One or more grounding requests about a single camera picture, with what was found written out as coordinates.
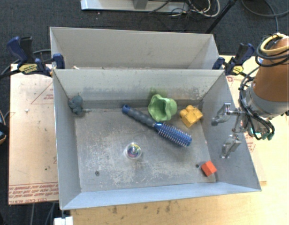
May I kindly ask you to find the grey metal bin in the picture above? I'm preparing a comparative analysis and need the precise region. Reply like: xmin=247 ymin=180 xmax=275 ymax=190
xmin=49 ymin=26 xmax=262 ymax=210

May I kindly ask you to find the brown cardboard board, red print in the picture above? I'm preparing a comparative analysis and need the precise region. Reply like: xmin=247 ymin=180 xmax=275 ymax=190
xmin=8 ymin=63 xmax=268 ymax=206

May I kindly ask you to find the grey toy animal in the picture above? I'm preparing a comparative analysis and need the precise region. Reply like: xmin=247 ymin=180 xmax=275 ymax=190
xmin=68 ymin=95 xmax=84 ymax=114

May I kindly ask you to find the yellow toy block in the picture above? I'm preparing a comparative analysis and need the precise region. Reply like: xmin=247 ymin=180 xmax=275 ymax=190
xmin=179 ymin=105 xmax=204 ymax=128

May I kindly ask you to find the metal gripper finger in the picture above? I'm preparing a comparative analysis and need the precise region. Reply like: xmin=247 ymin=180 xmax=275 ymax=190
xmin=220 ymin=135 xmax=243 ymax=159
xmin=211 ymin=103 xmax=232 ymax=127

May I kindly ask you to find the orange-red block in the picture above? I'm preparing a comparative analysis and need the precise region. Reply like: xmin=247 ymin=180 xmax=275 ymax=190
xmin=200 ymin=160 xmax=218 ymax=177

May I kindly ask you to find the blue hairbrush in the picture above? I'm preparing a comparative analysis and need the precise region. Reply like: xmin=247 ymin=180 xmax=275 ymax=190
xmin=122 ymin=104 xmax=193 ymax=148

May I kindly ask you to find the clear iridescent ball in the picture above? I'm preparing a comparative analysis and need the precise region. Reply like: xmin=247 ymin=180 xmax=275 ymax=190
xmin=124 ymin=142 xmax=143 ymax=160

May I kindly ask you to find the green wavy-rimmed cup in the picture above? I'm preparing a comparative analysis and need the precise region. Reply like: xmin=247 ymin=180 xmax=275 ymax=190
xmin=147 ymin=94 xmax=178 ymax=122

